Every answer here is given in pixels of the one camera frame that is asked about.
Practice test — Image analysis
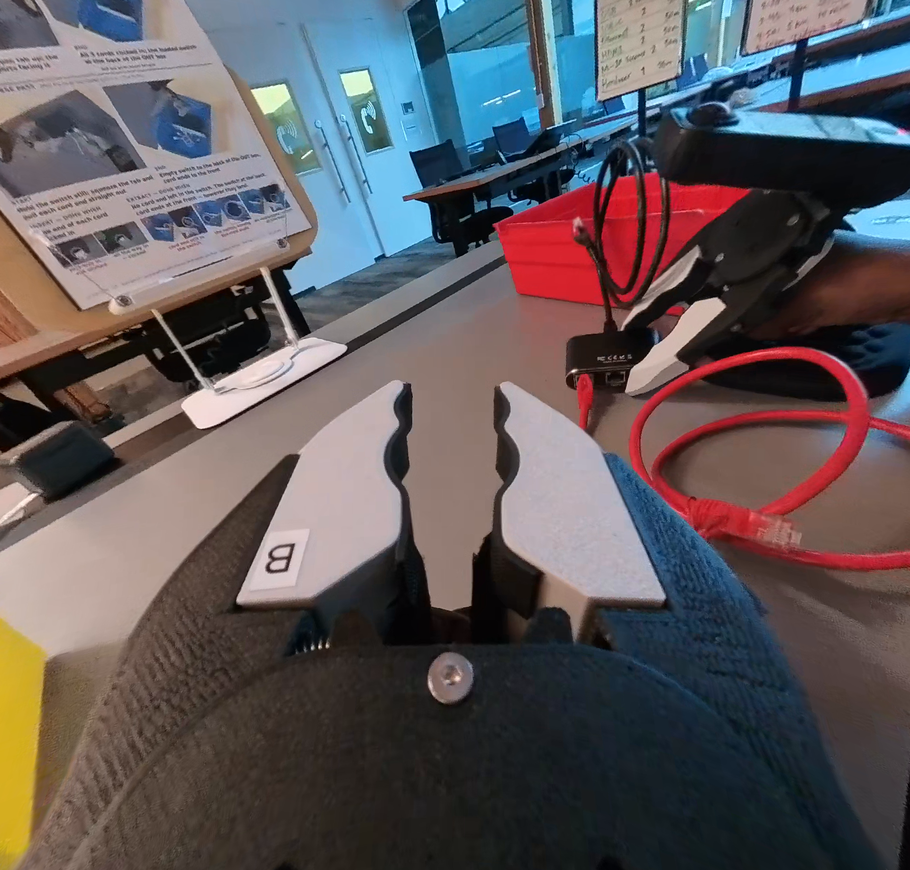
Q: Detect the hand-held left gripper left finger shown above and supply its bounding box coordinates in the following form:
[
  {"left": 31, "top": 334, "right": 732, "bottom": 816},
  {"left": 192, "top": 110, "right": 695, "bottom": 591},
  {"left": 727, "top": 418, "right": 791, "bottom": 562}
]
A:
[{"left": 235, "top": 379, "right": 433, "bottom": 645}]

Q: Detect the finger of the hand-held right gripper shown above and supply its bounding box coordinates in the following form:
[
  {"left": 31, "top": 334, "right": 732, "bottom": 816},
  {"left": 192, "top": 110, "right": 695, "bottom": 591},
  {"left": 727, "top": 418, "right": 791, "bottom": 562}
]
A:
[
  {"left": 620, "top": 244, "right": 705, "bottom": 332},
  {"left": 624, "top": 296, "right": 728, "bottom": 396}
]

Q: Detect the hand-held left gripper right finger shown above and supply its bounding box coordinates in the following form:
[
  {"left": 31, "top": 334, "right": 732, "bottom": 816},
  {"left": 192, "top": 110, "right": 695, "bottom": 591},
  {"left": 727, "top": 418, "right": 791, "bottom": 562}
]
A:
[{"left": 471, "top": 381, "right": 669, "bottom": 645}]

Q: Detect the black adapter hub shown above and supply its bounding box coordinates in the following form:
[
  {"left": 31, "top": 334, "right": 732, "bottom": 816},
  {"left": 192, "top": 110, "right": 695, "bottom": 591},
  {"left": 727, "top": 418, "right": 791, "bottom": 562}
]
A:
[{"left": 565, "top": 326, "right": 665, "bottom": 393}]

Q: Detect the red ethernet cable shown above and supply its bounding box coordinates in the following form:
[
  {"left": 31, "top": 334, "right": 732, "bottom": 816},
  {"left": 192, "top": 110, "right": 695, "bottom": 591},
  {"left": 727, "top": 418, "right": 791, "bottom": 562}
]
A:
[{"left": 574, "top": 347, "right": 910, "bottom": 572}]

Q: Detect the yellow plastic bin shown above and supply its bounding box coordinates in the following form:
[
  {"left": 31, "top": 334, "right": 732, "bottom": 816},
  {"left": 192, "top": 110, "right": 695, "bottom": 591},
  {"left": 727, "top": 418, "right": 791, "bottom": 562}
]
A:
[{"left": 0, "top": 617, "right": 47, "bottom": 860}]

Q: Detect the person's right hand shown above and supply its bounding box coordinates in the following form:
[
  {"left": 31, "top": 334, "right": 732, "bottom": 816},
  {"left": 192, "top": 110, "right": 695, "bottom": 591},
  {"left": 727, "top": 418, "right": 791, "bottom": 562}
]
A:
[{"left": 746, "top": 233, "right": 910, "bottom": 341}]

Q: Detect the red plastic bin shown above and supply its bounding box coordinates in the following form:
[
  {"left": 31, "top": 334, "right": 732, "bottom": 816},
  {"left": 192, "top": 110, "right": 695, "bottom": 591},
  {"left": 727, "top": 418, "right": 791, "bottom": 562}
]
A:
[{"left": 492, "top": 173, "right": 755, "bottom": 309}]

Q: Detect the black mesh wrist rest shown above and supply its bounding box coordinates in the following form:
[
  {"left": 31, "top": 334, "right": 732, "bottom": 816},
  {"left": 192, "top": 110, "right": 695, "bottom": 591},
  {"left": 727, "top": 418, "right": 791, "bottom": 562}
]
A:
[{"left": 700, "top": 322, "right": 910, "bottom": 403}]

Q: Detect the handwritten whiteboard sign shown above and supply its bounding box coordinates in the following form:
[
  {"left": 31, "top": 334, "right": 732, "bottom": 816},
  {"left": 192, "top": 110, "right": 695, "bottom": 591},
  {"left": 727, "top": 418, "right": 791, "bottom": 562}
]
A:
[
  {"left": 593, "top": 0, "right": 692, "bottom": 135},
  {"left": 739, "top": 0, "right": 891, "bottom": 113}
]

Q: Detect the white monitor stand base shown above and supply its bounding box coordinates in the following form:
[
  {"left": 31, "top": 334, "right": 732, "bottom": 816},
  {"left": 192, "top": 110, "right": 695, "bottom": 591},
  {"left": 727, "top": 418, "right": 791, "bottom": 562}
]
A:
[{"left": 107, "top": 237, "right": 349, "bottom": 430}]

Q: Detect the black office chair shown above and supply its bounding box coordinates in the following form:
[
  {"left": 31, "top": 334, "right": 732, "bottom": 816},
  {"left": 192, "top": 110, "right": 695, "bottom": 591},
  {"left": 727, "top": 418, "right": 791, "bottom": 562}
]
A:
[
  {"left": 409, "top": 139, "right": 514, "bottom": 245},
  {"left": 492, "top": 116, "right": 545, "bottom": 167}
]

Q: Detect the long wooden table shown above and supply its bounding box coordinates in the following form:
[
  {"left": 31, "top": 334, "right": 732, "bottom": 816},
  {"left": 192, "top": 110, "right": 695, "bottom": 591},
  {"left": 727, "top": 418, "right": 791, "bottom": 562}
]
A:
[{"left": 401, "top": 112, "right": 644, "bottom": 259}]

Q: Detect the white door with window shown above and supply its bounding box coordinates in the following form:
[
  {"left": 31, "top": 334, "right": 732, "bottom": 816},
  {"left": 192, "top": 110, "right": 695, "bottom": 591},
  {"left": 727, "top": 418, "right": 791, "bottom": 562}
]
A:
[
  {"left": 302, "top": 20, "right": 435, "bottom": 266},
  {"left": 227, "top": 27, "right": 374, "bottom": 295}
]

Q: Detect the dark grey box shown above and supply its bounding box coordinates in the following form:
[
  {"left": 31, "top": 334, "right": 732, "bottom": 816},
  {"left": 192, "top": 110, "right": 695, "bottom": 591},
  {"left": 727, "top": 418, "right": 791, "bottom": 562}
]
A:
[{"left": 0, "top": 421, "right": 116, "bottom": 504}]

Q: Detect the instruction poster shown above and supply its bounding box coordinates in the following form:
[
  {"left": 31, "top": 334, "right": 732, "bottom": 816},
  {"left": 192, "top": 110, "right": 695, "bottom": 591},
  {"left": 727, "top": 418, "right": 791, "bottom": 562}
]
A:
[{"left": 0, "top": 0, "right": 314, "bottom": 311}]

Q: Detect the black cable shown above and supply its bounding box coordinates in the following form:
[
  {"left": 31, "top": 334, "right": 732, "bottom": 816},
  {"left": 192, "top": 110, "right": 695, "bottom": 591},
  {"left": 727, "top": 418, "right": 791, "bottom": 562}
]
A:
[{"left": 572, "top": 137, "right": 671, "bottom": 334}]

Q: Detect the wooden support post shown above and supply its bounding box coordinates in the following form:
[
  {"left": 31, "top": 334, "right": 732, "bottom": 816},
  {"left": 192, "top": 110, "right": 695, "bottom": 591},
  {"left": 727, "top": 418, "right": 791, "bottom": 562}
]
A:
[{"left": 522, "top": 0, "right": 564, "bottom": 131}]

